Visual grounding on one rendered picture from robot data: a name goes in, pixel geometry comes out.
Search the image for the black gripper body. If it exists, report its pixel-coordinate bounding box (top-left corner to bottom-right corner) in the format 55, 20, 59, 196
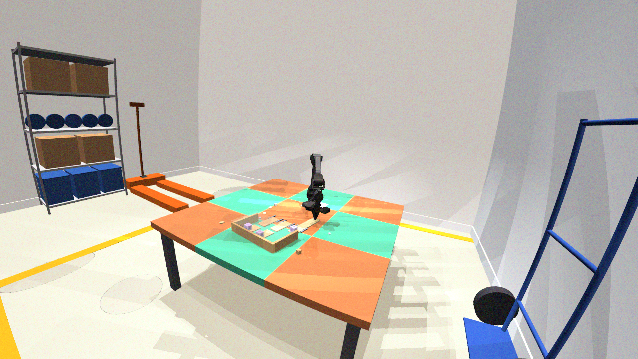
302, 197, 330, 214

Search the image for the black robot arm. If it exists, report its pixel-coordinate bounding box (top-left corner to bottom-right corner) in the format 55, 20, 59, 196
305, 153, 325, 212

